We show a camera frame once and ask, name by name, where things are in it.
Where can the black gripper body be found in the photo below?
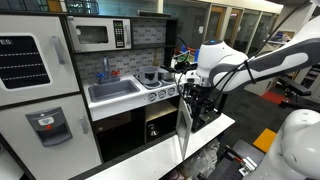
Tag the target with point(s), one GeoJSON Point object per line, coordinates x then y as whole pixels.
{"type": "Point", "coordinates": [194, 97]}

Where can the white oven door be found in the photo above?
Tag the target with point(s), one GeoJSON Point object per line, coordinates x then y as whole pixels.
{"type": "Point", "coordinates": [183, 125]}

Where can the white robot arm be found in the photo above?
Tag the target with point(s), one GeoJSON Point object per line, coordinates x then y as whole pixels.
{"type": "Point", "coordinates": [294, 153]}

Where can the grey stove knob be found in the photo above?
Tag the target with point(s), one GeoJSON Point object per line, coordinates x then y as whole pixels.
{"type": "Point", "coordinates": [171, 91]}
{"type": "Point", "coordinates": [152, 97]}
{"type": "Point", "coordinates": [162, 94]}

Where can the silver pot with lid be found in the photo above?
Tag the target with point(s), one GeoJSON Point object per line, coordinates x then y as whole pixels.
{"type": "Point", "coordinates": [165, 75]}

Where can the grey toy pot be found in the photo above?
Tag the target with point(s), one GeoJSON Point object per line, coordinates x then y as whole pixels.
{"type": "Point", "coordinates": [148, 74]}

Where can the red floor mat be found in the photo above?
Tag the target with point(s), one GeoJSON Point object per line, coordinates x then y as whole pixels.
{"type": "Point", "coordinates": [273, 97]}

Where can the grey toy sink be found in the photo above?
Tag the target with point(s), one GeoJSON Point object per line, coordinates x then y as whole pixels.
{"type": "Point", "coordinates": [112, 90]}

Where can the yellow floor mat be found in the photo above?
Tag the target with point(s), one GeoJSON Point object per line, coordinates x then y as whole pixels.
{"type": "Point", "coordinates": [264, 140]}

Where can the grey toy faucet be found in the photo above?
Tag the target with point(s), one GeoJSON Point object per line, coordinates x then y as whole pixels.
{"type": "Point", "coordinates": [105, 76]}

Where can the toy kitchen play set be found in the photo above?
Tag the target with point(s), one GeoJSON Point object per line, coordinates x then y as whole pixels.
{"type": "Point", "coordinates": [44, 119]}

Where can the white toy microwave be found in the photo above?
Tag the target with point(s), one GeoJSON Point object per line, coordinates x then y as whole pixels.
{"type": "Point", "coordinates": [91, 34]}

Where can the lower white fridge door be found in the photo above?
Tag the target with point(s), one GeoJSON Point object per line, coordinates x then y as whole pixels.
{"type": "Point", "coordinates": [53, 138]}

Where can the white fridge door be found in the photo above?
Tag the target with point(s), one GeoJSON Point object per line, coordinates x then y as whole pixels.
{"type": "Point", "coordinates": [34, 59]}
{"type": "Point", "coordinates": [53, 138]}

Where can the upper white fridge door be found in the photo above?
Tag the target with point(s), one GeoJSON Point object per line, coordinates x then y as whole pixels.
{"type": "Point", "coordinates": [34, 59]}

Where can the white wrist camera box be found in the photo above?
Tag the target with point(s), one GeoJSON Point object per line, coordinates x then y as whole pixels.
{"type": "Point", "coordinates": [192, 77]}

